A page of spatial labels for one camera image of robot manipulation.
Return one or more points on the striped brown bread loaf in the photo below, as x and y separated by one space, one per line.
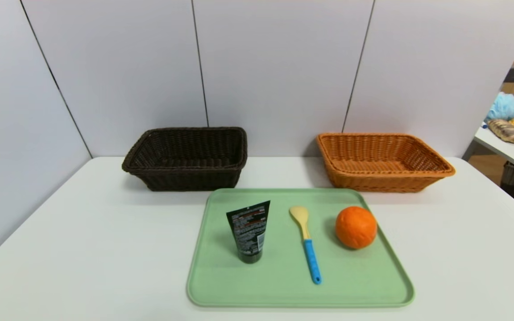
506 130

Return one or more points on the light blue bath pouf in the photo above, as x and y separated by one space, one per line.
504 107

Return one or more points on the dark grey box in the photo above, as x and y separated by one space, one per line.
513 74

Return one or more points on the black cosmetic tube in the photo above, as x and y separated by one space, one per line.
249 232

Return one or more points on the orange fruit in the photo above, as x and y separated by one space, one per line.
356 227

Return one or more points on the orange wicker basket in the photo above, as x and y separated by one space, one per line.
350 178

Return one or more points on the white side table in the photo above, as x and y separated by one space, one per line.
507 154

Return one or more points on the light green plastic tray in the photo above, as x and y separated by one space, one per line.
283 285

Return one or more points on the dark brown wicker basket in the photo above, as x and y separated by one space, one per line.
203 176

